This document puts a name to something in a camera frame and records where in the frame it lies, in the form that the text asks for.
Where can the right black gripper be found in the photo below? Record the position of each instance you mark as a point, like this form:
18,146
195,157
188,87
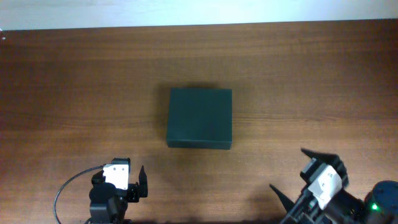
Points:
310,208

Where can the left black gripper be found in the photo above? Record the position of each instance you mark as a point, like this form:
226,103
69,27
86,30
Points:
137,189

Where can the dark green box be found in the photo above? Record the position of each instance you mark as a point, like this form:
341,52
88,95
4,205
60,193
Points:
200,118

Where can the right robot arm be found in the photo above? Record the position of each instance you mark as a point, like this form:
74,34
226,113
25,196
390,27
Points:
379,205

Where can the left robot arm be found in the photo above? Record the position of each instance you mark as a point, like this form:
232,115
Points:
112,193

